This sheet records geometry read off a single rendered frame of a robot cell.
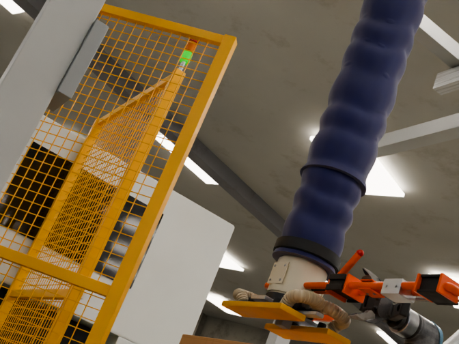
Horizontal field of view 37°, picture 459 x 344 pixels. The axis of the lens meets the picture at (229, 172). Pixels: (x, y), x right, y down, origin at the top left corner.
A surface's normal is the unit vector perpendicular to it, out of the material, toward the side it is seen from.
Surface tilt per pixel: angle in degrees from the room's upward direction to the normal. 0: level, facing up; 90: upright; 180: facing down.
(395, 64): 103
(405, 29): 80
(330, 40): 180
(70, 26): 90
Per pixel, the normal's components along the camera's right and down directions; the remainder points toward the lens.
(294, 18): -0.36, 0.86
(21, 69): 0.51, -0.15
